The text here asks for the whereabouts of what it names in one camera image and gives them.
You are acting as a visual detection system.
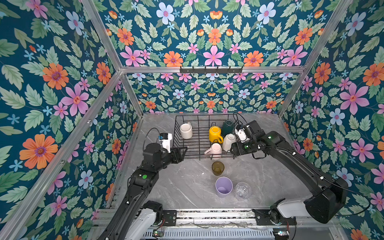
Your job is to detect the olive green glass cup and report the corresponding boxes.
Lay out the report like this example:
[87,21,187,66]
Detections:
[212,161,225,176]

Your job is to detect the white mug red inside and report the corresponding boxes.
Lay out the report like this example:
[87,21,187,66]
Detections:
[180,123,193,140]

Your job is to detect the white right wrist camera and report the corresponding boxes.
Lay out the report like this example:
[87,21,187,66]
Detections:
[235,125,250,143]

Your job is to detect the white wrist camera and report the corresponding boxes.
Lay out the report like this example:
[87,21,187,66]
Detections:
[235,125,250,143]
[159,133,173,153]

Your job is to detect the black hook rail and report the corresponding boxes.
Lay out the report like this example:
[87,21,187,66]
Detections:
[179,66,243,75]

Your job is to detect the white mug pink handle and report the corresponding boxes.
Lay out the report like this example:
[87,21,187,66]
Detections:
[204,143,222,159]

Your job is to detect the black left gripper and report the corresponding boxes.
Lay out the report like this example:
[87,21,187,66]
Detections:
[152,146,188,173]

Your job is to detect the lilac plastic cup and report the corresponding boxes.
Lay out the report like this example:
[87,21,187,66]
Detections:
[215,177,233,198]

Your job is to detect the clear glass cup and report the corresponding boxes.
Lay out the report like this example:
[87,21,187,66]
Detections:
[235,182,252,200]

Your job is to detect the black wire dish rack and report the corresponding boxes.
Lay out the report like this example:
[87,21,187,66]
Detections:
[173,113,246,160]

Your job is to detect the cream faceted mug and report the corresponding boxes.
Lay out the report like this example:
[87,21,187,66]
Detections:
[222,134,236,152]

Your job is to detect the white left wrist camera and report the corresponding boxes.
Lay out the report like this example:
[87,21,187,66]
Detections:
[159,133,173,153]

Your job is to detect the yellow mug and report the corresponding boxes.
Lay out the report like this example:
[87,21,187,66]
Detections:
[209,126,224,144]

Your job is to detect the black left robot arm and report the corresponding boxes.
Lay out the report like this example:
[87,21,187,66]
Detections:
[99,143,188,240]

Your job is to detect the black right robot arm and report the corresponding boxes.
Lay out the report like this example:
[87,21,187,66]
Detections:
[230,121,349,225]

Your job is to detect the dark green mug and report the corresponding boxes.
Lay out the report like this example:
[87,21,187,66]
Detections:
[221,120,235,137]

